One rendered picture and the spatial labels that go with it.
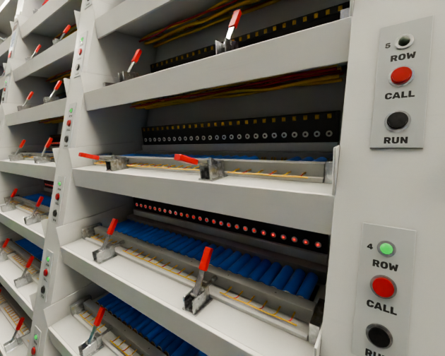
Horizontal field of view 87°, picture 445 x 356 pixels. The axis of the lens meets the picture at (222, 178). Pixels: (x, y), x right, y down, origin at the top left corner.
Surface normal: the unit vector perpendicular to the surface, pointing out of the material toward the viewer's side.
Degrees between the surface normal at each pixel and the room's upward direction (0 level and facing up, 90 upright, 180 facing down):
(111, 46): 90
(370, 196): 90
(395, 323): 90
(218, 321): 18
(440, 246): 90
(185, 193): 108
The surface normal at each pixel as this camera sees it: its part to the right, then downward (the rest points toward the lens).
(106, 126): 0.82, 0.07
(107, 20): -0.57, 0.20
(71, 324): -0.06, -0.98
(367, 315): -0.57, -0.11
